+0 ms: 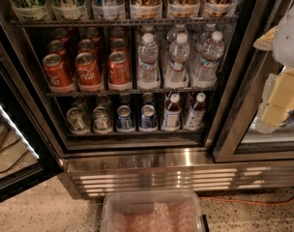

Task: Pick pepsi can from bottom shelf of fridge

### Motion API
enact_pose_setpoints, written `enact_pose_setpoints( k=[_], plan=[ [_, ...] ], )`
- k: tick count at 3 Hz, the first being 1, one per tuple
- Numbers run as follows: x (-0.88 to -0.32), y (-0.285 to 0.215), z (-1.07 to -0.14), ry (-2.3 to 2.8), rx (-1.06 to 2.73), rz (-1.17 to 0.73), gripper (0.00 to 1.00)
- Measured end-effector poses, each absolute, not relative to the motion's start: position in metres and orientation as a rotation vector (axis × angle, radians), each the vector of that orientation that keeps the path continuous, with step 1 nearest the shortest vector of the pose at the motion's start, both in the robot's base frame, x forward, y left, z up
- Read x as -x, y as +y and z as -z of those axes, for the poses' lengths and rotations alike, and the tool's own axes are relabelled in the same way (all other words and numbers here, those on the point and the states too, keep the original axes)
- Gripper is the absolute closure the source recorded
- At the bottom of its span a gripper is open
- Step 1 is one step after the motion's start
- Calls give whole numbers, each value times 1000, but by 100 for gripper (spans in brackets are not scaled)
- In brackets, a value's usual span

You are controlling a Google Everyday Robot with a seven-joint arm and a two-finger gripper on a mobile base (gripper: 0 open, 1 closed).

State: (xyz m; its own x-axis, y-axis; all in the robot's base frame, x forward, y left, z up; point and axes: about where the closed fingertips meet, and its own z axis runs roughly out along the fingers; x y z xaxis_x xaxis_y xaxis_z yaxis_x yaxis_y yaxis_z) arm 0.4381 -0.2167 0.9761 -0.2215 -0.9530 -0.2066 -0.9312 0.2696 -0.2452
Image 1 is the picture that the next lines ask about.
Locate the front middle coca-cola can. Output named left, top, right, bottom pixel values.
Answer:
left=75, top=52, right=102, bottom=86

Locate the stainless steel fridge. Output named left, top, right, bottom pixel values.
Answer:
left=0, top=0, right=294, bottom=199

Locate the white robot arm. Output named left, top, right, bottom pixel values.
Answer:
left=253, top=5, right=294, bottom=133

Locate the clear plastic bin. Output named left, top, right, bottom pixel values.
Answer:
left=101, top=190, right=210, bottom=232

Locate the front left silver can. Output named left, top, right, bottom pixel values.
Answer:
left=67, top=107, right=89, bottom=134

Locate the closed right fridge door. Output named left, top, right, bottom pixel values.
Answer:
left=213, top=0, right=294, bottom=162

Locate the front middle water bottle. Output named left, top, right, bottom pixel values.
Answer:
left=165, top=33, right=191, bottom=83

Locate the coca-cola can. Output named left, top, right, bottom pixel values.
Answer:
left=43, top=53, right=73, bottom=88
left=108, top=51, right=131, bottom=85
left=75, top=52, right=102, bottom=86

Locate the front right water bottle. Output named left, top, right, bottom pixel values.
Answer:
left=193, top=31, right=225, bottom=81

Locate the brown tea bottle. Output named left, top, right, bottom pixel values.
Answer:
left=162, top=93, right=182, bottom=131
left=185, top=93, right=207, bottom=131

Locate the front right coca-cola can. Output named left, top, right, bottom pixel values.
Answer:
left=108, top=51, right=131, bottom=85

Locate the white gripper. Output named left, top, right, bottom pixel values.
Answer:
left=253, top=5, right=294, bottom=133

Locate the blue pepsi can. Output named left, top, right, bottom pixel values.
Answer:
left=140, top=104, right=157, bottom=130
left=117, top=105, right=133, bottom=130

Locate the water bottle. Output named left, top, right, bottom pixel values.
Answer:
left=138, top=33, right=159, bottom=83
left=165, top=33, right=191, bottom=83
left=193, top=31, right=225, bottom=81

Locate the open glass fridge door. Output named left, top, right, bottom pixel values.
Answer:
left=0, top=22, right=61, bottom=203

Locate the black cable behind door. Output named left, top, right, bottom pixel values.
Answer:
left=0, top=137, right=30, bottom=175

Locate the front left water bottle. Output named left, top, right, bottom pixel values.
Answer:
left=138, top=33, right=159, bottom=83

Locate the orange cable on floor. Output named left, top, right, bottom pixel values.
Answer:
left=198, top=187, right=294, bottom=207

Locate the front left coca-cola can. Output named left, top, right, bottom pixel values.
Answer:
left=43, top=53, right=73, bottom=88

